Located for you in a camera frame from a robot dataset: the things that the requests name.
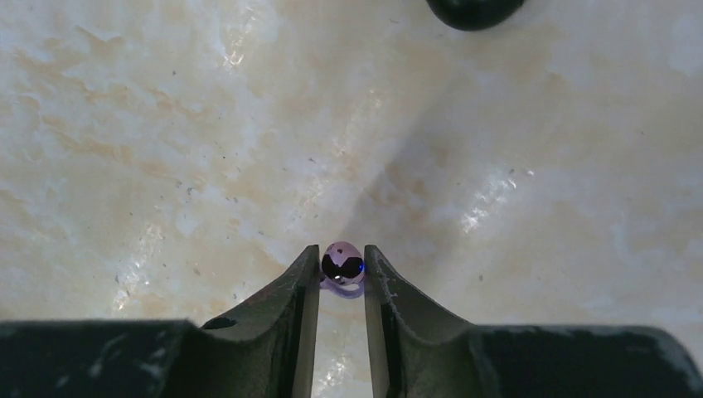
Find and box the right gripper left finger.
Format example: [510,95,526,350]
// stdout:
[1,245,319,397]

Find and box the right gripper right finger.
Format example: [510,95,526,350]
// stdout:
[364,245,702,397]

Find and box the purple earbud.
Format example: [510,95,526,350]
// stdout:
[320,241,366,299]

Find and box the black earbud charging case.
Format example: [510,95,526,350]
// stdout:
[426,0,526,32]

